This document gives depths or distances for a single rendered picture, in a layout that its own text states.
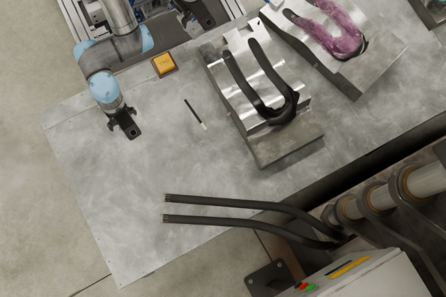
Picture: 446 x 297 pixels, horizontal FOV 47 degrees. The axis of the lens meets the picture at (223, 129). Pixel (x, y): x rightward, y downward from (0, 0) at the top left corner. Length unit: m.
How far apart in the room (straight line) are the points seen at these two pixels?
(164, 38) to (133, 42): 1.20
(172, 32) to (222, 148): 0.98
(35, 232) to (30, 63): 0.90
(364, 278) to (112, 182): 1.00
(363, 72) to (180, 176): 0.75
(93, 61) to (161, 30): 1.24
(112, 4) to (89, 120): 0.62
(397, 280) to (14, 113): 2.20
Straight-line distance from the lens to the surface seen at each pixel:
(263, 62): 1.90
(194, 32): 1.85
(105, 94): 1.42
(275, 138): 1.84
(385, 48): 2.00
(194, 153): 1.87
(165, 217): 1.81
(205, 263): 2.62
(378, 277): 1.22
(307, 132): 1.86
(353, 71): 1.92
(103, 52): 1.49
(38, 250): 2.75
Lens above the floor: 2.62
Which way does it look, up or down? 75 degrees down
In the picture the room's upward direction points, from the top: 9 degrees clockwise
